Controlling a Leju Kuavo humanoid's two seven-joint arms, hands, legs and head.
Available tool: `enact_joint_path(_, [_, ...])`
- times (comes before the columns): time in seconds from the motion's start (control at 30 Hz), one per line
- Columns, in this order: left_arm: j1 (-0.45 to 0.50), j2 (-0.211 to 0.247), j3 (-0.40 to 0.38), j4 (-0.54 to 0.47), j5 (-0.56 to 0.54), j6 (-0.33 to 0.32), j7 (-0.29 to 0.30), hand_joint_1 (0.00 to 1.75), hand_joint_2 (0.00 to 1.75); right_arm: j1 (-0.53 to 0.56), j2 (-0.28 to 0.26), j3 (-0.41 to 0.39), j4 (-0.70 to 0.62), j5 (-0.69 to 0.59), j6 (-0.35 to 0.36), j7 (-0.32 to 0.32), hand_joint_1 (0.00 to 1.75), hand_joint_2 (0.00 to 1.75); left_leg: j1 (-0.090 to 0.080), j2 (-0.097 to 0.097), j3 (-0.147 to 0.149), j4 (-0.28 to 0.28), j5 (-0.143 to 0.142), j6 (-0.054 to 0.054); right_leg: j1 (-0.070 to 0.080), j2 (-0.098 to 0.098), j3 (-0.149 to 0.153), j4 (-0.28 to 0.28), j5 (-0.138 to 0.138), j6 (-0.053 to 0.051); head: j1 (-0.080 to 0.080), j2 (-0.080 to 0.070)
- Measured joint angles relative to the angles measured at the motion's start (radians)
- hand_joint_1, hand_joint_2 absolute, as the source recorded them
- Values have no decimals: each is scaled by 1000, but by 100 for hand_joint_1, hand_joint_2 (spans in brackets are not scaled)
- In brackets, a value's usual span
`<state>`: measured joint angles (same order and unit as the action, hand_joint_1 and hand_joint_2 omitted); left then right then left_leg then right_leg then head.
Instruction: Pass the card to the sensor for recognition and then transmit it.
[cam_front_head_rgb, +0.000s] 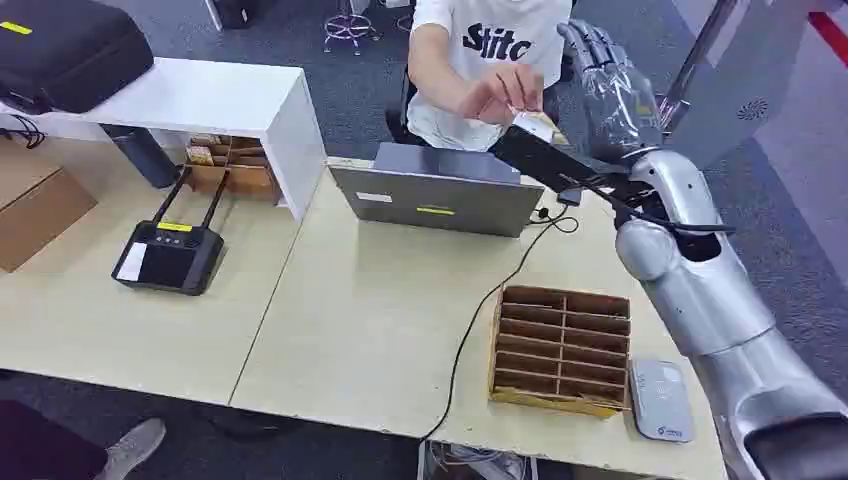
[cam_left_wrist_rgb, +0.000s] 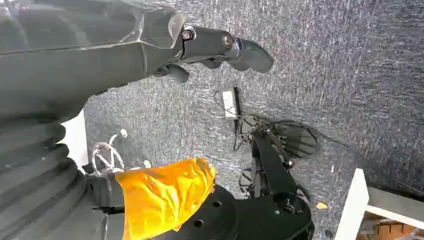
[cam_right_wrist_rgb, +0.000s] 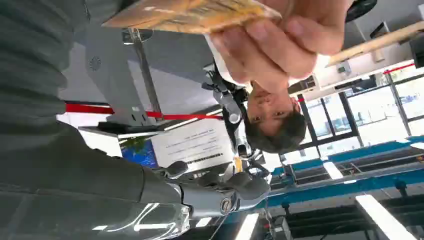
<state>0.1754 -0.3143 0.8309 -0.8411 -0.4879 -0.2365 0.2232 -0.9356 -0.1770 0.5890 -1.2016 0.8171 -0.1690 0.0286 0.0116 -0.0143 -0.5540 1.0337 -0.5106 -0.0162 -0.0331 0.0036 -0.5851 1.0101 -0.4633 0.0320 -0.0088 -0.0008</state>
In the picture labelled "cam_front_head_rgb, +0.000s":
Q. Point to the person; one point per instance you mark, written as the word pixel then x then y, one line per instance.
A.
pixel 490 40

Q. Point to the black bin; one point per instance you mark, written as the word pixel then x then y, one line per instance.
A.
pixel 235 12

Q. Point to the wooden box under shelf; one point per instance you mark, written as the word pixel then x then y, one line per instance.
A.
pixel 252 179

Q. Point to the pale yellow card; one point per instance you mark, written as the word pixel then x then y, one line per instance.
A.
pixel 556 134

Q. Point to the brown cardboard box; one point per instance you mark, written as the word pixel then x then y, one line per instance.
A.
pixel 40 205

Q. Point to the grey kiosk panel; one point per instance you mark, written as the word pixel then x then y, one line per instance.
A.
pixel 742 86

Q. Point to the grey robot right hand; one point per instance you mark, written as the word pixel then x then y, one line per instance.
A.
pixel 616 99

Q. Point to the small black drive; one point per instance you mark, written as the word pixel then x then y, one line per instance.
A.
pixel 570 197

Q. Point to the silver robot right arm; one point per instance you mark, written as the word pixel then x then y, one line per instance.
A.
pixel 715 298

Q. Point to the black remote controller with antennas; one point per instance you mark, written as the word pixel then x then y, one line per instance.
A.
pixel 166 262

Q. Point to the chrome stool base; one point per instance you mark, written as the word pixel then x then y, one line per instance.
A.
pixel 348 26

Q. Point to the black carrying case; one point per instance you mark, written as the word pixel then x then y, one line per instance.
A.
pixel 66 53

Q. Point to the person's grey shoe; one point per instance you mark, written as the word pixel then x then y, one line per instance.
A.
pixel 132 447

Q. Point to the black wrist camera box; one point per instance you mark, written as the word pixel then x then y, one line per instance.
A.
pixel 543 162

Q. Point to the wooden divided card box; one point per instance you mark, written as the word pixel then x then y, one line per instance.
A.
pixel 563 344

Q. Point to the grey laptop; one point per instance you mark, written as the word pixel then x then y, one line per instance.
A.
pixel 430 199

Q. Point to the person's right hand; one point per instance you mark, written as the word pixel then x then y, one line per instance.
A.
pixel 497 96

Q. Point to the patterned card stack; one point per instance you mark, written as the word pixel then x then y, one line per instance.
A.
pixel 199 156

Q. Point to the chrome pole stand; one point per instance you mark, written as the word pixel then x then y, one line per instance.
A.
pixel 696 60

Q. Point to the person's dark leg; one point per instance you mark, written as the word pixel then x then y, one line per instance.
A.
pixel 40 444

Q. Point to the white desk shelf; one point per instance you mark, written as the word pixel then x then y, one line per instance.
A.
pixel 199 93

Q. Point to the flat grey device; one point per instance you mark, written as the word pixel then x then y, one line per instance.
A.
pixel 659 397

